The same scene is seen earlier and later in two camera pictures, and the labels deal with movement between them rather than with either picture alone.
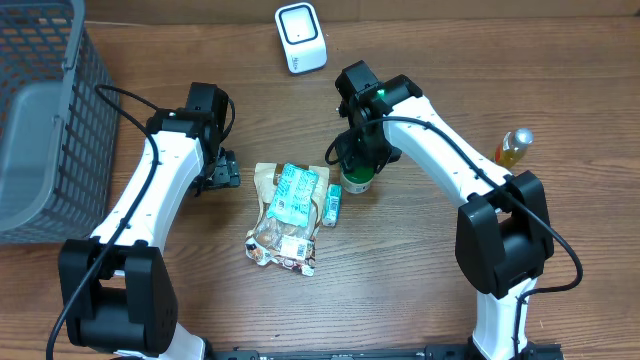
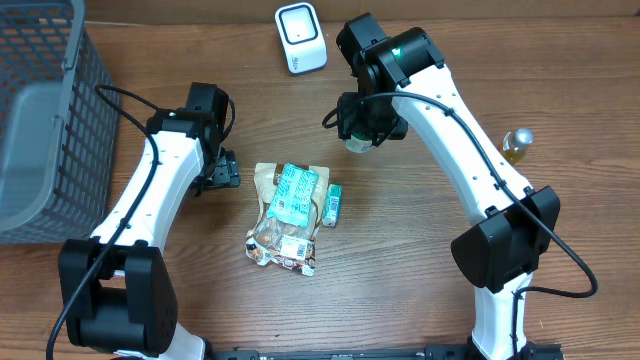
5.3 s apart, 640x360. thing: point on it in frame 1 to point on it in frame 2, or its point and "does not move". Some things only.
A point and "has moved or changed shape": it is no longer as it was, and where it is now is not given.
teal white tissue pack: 332,205 does not move
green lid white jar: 357,181 has moved or changed shape
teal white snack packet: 293,195 does not move
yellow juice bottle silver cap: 514,146 does not move
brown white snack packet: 274,239 does not move
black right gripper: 360,161 to 370,132
